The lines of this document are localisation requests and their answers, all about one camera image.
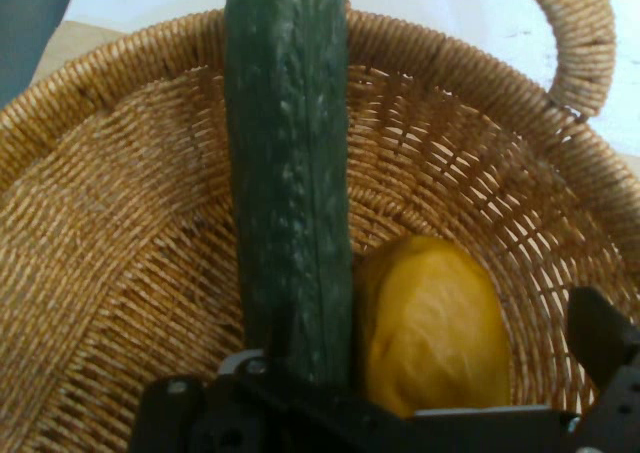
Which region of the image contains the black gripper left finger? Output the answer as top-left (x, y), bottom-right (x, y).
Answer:
top-left (129, 348), bottom-right (451, 453)

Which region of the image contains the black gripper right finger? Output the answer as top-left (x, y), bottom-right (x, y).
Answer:
top-left (564, 286), bottom-right (640, 453)

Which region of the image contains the orange fruit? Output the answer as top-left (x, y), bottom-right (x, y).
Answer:
top-left (355, 236), bottom-right (512, 419)

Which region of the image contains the woven wicker basket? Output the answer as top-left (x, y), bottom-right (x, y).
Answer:
top-left (0, 0), bottom-right (640, 453)

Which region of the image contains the green cucumber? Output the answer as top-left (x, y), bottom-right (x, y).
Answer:
top-left (223, 0), bottom-right (354, 389)

